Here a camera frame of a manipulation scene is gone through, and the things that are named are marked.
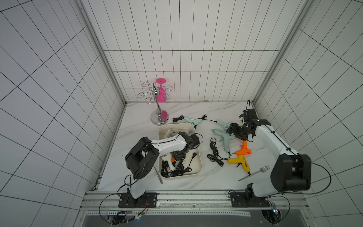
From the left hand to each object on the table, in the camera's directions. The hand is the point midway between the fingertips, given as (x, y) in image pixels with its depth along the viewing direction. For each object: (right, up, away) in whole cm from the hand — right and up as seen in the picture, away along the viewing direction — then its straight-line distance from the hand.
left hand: (168, 153), depth 86 cm
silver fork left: (-5, -12, -6) cm, 14 cm away
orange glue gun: (+50, +1, +5) cm, 50 cm away
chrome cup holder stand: (-9, +22, +24) cm, 34 cm away
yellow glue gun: (+45, -4, 0) cm, 45 cm away
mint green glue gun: (+39, +8, +9) cm, 41 cm away
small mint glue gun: (+18, +19, +18) cm, 31 cm away
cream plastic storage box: (+15, -6, -1) cm, 16 cm away
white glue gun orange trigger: (+2, -2, -5) cm, 5 cm away
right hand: (+37, +13, +2) cm, 39 cm away
